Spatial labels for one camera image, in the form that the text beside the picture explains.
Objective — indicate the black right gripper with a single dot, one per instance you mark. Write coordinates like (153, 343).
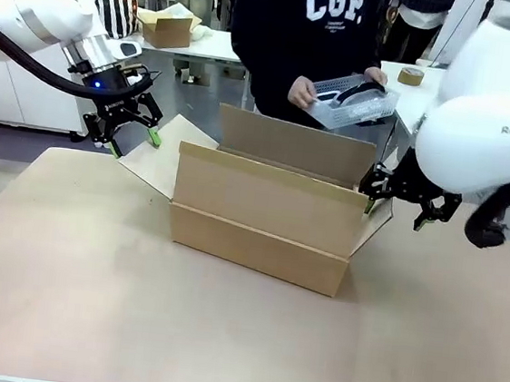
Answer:
(415, 185)

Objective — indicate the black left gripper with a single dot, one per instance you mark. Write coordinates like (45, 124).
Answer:
(111, 103)

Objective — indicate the white perforated plastic basket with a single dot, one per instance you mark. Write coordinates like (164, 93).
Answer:
(373, 110)

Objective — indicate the black curved gift item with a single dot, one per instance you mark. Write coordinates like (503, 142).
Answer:
(361, 90)

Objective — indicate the large brown cardboard box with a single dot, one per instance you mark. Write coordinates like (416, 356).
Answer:
(257, 209)

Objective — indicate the person's dark sleeved left forearm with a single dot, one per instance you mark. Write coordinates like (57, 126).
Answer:
(373, 55)

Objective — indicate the person's dark sleeved right forearm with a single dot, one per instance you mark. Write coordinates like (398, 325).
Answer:
(269, 97)

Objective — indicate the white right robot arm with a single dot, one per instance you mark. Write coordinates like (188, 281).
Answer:
(469, 145)

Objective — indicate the small open cardboard box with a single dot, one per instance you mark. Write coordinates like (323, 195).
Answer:
(169, 33)

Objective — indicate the person's left hand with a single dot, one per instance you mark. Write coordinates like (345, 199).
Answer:
(376, 75)

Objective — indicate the person's right hand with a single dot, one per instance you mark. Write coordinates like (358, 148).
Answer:
(302, 93)

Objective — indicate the white glossy side table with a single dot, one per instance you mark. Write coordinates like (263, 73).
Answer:
(405, 106)

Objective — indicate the brown tape roll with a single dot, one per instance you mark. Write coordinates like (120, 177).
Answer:
(411, 75)

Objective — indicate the white table with metal legs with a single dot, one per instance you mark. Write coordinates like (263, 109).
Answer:
(206, 44)

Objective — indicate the white cabinet with wooden top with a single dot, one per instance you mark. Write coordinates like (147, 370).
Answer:
(14, 93)

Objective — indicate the black white striped bag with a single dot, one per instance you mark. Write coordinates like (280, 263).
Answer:
(114, 7)

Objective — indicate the white crumpled packing sheet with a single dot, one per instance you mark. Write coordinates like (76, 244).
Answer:
(182, 11)

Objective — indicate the person in dark sweatshirt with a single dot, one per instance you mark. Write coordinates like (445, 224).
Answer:
(305, 59)

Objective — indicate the bystander in plaid shirt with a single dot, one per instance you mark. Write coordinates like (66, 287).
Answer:
(419, 16)

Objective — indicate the black stand pole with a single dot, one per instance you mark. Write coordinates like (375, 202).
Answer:
(487, 8)

